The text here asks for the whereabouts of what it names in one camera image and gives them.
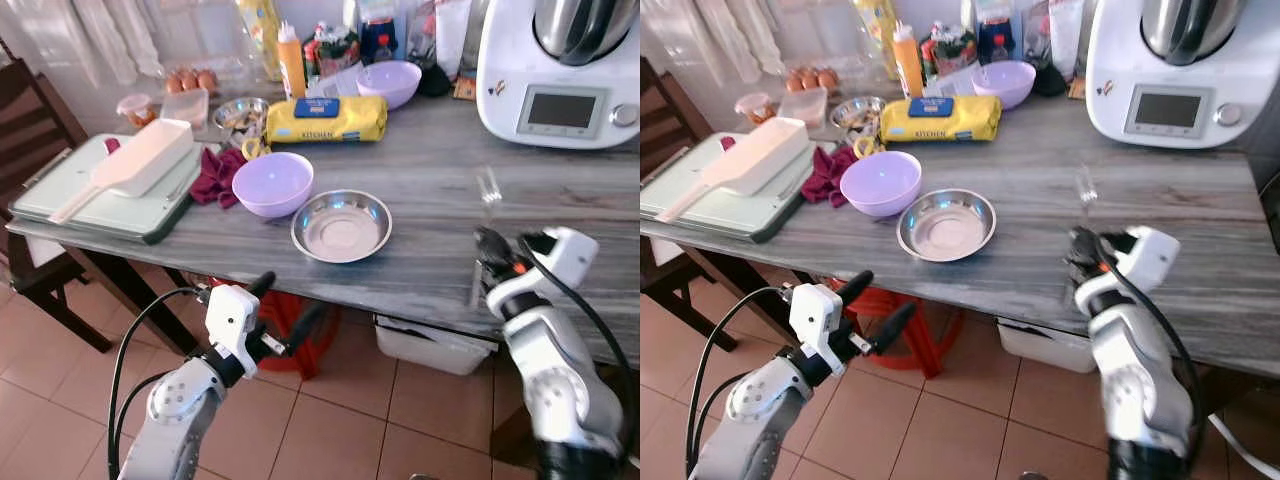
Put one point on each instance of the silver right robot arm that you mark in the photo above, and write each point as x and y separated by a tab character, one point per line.
1135	385
555	385

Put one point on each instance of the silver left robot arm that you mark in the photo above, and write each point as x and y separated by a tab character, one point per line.
175	420
760	415

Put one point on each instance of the dark wood table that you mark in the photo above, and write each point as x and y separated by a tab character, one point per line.
1040	215
440	215

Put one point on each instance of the white storage box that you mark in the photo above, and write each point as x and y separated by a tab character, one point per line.
430	345
1040	345

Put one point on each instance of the shallow steel dish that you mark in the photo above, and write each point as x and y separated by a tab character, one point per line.
342	228
947	226

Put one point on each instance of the lilac plastic bowl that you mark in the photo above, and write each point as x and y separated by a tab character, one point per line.
272	185
392	85
1005	85
880	184

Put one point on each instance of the dark red cloth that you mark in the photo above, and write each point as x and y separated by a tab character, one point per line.
825	178
215	180

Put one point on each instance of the small black object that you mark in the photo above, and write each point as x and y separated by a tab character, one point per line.
433	82
1048	80

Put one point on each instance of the yellow kitchen package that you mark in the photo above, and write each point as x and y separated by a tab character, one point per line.
945	120
330	122

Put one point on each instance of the white tray with green rim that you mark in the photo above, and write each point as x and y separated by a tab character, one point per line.
90	205
700	205

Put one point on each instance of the white kitchen cooking machine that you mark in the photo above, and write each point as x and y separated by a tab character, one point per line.
560	70
1170	70

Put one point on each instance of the clear plastic container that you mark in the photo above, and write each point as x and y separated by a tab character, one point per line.
802	105
184	106

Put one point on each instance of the dark wooden chair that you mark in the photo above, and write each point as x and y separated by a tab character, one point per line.
665	130
35	130

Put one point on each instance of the small lidded plastic cup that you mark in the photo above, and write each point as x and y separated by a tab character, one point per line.
755	108
136	110

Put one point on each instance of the brown egg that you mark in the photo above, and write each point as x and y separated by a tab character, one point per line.
190	79
208	80
811	78
829	79
173	82
794	81

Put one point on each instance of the white bag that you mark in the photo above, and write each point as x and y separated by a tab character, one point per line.
452	35
1066	35

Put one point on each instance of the orange squeeze bottle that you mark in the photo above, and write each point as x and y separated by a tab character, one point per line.
907	65
291	65

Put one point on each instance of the green and red food package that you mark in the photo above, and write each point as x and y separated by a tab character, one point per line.
338	50
955	50

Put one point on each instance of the white curtain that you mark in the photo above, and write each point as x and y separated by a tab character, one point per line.
730	35
100	35

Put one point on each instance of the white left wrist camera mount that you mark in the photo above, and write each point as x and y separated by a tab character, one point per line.
230	315
812	312

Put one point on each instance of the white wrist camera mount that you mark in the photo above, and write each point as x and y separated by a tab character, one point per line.
568	255
1150	255
812	312
230	315

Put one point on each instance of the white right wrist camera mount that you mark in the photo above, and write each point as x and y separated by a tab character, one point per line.
1150	255
568	255

